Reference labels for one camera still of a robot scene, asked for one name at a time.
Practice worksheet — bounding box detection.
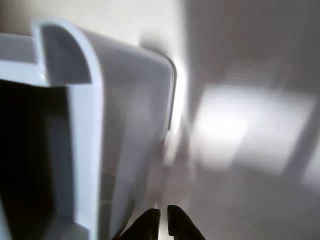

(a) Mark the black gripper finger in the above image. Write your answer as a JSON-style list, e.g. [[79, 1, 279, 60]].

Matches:
[[118, 208, 162, 240], [166, 204, 207, 240]]

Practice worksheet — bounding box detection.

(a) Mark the grey translucent plastic drawer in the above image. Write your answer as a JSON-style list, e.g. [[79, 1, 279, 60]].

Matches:
[[0, 16, 178, 240]]

